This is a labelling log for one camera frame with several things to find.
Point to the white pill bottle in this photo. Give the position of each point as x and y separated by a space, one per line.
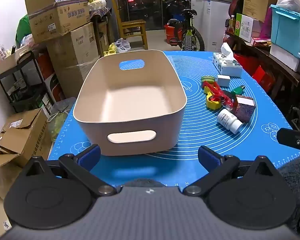
228 120

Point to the dark wooden side table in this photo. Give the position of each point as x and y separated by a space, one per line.
272 57

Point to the green cloth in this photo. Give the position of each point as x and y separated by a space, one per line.
22 30

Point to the white power adapter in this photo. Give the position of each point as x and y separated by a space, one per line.
223 80

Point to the open printed cardboard box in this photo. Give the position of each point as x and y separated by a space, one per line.
57 17

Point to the red patterned box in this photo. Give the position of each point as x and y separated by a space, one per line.
245 110

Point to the green small bottle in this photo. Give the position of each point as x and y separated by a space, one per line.
237 90

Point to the green white carton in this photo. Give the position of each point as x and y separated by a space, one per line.
246 27

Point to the patterned tissue box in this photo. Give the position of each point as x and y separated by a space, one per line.
227 66

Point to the green tape roll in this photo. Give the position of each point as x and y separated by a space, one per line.
207 79

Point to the green black bicycle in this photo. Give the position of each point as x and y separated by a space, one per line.
190 37

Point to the red bucket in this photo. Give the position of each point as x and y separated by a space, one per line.
171 36

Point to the beige plastic storage bin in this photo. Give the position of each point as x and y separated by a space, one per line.
140 105

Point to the yellow jug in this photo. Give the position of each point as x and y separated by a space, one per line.
111 50

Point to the torn cardboard box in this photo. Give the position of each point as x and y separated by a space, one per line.
20 135

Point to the black metal cart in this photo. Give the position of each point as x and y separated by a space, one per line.
7 90

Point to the red white appliance box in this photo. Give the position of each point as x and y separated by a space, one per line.
50 80

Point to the clear plastic bag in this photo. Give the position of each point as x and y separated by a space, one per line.
122 45

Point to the clear container with green base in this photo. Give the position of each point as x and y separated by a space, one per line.
58 122

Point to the wooden chair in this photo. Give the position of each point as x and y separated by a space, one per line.
132 27

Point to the plain brown cardboard box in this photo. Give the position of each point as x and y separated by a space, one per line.
75 45

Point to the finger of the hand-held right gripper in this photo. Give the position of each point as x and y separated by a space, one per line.
290 137

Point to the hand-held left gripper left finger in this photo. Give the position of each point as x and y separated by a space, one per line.
91 155

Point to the red toy pliers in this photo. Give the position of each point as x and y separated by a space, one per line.
221 95

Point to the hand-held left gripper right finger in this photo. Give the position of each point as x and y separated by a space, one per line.
207 155

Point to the yellow toy tool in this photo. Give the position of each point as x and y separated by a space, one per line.
215 103

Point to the blue silicone mat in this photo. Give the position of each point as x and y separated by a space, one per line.
195 140

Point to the blue plastic storage crate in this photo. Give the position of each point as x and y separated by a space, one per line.
287 30

